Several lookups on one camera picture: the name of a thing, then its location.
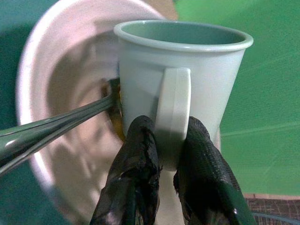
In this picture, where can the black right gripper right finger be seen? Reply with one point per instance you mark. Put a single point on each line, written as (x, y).
(206, 168)

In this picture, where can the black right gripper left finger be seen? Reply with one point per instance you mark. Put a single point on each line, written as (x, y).
(137, 164)

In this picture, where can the pale green mug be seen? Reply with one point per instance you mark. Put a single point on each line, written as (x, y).
(178, 77)

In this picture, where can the green table cloth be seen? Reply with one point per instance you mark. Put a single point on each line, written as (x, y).
(262, 98)

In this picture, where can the silver metal cutlery piece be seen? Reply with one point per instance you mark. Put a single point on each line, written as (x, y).
(25, 152)
(47, 126)

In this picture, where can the pink bowl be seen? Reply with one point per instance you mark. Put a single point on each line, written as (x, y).
(68, 93)

